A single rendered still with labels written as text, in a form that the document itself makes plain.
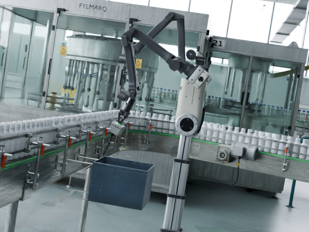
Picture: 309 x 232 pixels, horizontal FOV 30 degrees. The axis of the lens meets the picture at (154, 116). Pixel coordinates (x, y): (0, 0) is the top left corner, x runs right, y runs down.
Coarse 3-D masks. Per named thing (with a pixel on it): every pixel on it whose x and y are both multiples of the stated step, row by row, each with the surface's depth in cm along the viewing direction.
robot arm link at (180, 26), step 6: (168, 12) 423; (174, 12) 423; (174, 18) 423; (180, 18) 422; (180, 24) 424; (180, 30) 424; (180, 36) 424; (180, 42) 424; (180, 48) 424; (180, 54) 424
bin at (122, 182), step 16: (96, 160) 326; (112, 160) 349; (128, 160) 347; (96, 176) 319; (112, 176) 318; (128, 176) 317; (144, 176) 316; (96, 192) 319; (112, 192) 318; (128, 192) 317; (144, 192) 317
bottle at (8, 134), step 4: (8, 124) 244; (4, 128) 243; (8, 128) 244; (4, 132) 243; (8, 132) 244; (8, 136) 243; (8, 140) 243; (8, 144) 244; (4, 148) 243; (8, 148) 244
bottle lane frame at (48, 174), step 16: (80, 144) 355; (112, 144) 457; (32, 160) 268; (48, 160) 294; (80, 160) 362; (0, 176) 233; (16, 176) 251; (32, 176) 273; (48, 176) 298; (64, 176) 330; (0, 192) 236; (16, 192) 254; (32, 192) 276
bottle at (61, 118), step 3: (60, 117) 320; (63, 117) 321; (60, 120) 320; (60, 123) 320; (63, 123) 322; (63, 126) 320; (63, 129) 321; (60, 132) 319; (63, 132) 321; (60, 138) 320; (60, 144) 320
